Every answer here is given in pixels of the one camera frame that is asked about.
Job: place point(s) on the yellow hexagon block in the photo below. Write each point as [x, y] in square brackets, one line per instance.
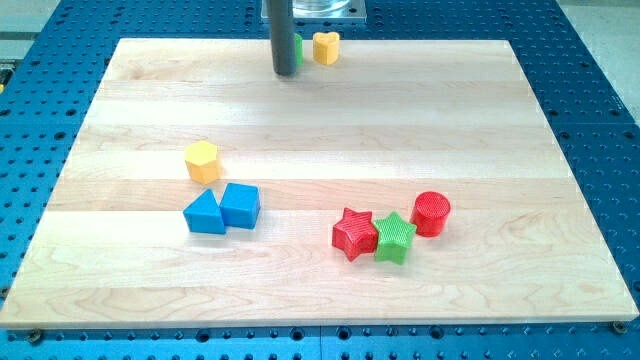
[202, 162]

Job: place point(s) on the green circle block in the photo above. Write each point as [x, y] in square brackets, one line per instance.
[299, 49]

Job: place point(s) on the red star block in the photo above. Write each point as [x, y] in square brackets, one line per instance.
[354, 234]

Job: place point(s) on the blue cube block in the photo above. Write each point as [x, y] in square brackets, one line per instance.
[240, 205]

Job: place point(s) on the green star block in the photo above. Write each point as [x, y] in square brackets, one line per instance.
[395, 237]

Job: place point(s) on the wooden board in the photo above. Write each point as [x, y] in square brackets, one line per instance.
[388, 121]

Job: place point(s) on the red cylinder block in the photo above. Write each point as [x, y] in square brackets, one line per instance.
[430, 213]

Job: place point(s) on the blue triangle block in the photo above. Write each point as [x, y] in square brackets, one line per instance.
[203, 215]

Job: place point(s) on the yellow heart block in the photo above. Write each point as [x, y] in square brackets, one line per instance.
[326, 47]

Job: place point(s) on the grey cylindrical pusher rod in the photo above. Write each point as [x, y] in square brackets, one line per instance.
[282, 36]

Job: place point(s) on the clear acrylic robot base plate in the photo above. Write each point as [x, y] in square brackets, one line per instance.
[316, 11]

